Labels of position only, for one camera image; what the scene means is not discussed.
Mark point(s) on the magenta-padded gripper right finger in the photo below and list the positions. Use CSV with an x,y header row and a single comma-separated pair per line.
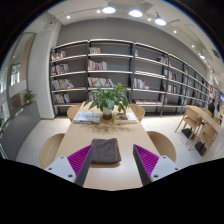
x,y
163,166

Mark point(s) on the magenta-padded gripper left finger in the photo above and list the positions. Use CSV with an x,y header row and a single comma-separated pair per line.
x,y
61,166

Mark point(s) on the zigzag striped brown towel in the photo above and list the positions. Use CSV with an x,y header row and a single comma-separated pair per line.
x,y
106,150

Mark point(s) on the round-backed light wooden chair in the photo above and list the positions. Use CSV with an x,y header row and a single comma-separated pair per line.
x,y
72,112
50,148
163,143
139,111

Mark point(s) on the slatted wooden chair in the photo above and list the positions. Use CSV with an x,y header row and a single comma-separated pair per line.
x,y
190,118
207,135

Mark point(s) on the large white book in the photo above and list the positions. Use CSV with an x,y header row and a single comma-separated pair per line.
x,y
86,117

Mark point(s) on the yellow-edged picture book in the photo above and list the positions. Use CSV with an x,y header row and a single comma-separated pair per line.
x,y
125,117

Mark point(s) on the light wooden side table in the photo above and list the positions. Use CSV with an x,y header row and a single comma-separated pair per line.
x,y
203,115

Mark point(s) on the person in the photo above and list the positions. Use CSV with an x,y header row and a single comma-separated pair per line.
x,y
212,107

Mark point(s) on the small green floor plant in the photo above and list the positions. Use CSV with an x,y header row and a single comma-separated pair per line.
x,y
28,96

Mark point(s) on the green potted plant white pot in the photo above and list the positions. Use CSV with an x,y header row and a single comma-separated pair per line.
x,y
108,98

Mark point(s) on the grey bookshelf unit with books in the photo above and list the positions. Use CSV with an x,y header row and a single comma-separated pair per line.
x,y
110,66

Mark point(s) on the group of ceiling lights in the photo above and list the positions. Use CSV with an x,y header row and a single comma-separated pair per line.
x,y
135,13

